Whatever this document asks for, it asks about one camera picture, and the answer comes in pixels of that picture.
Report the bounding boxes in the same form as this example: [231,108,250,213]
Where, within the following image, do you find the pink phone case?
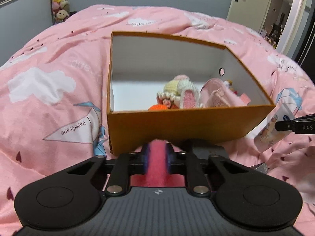
[130,140,185,188]

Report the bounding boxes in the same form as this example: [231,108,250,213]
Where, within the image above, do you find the dark grey gift box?
[178,139,229,159]

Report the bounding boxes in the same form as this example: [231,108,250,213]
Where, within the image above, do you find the clear packaged card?
[254,103,295,152]

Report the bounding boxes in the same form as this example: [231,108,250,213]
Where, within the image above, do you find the cream crochet bunny doll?
[149,75,203,110]

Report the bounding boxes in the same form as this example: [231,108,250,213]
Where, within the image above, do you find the orange cardboard box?
[107,31,274,155]

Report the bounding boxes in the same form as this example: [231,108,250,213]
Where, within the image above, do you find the pink fabric pouch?
[200,78,247,108]

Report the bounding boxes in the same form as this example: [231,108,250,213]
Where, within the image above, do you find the duck plush toy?
[223,80,238,95]

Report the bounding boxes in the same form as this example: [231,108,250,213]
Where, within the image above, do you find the pink printed bed cover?
[1,5,314,235]

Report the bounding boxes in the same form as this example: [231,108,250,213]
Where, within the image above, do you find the cream room door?
[226,0,271,32]

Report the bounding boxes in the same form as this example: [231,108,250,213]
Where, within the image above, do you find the hanging plush toys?
[51,0,70,25]

